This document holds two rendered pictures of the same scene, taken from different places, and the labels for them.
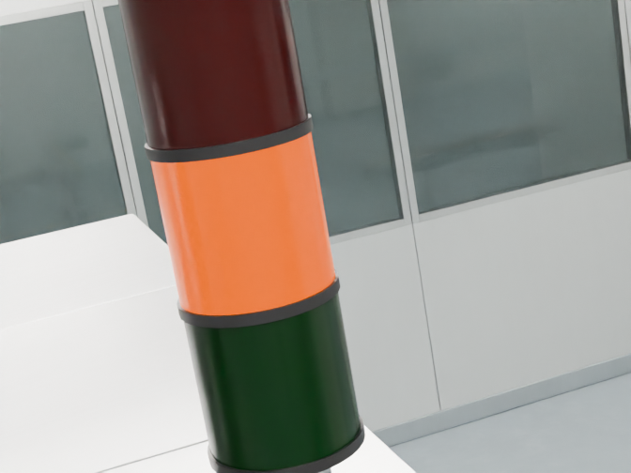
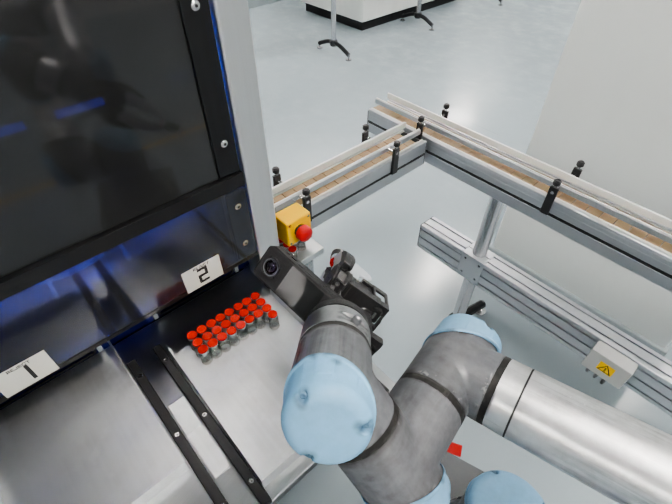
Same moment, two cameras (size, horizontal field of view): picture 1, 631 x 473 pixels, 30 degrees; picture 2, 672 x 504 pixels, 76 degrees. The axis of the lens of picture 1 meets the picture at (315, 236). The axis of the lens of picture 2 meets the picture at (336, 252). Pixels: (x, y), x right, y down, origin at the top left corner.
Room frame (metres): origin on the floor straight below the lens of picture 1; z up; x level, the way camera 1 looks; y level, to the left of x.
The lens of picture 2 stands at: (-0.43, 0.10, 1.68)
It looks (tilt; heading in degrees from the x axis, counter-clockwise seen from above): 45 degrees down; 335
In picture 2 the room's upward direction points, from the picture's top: straight up
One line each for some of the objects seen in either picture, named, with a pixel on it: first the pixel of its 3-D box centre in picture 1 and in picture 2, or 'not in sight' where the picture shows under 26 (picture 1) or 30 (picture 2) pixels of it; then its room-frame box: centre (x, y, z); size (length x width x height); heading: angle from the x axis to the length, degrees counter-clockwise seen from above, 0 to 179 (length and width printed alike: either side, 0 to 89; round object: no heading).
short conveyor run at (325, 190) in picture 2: not in sight; (338, 176); (0.54, -0.38, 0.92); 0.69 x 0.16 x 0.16; 107
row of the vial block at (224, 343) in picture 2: not in sight; (237, 333); (0.14, 0.06, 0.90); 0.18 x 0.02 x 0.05; 106
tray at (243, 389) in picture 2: not in sight; (267, 369); (0.03, 0.03, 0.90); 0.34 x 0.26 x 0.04; 16
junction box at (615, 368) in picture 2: not in sight; (608, 364); (-0.17, -0.96, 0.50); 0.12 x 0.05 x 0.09; 17
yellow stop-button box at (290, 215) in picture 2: not in sight; (291, 222); (0.33, -0.14, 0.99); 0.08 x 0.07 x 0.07; 17
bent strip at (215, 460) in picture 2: not in sight; (199, 435); (-0.05, 0.18, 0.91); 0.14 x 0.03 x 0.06; 17
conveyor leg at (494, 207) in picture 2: not in sight; (473, 269); (0.36, -0.87, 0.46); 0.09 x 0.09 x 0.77; 17
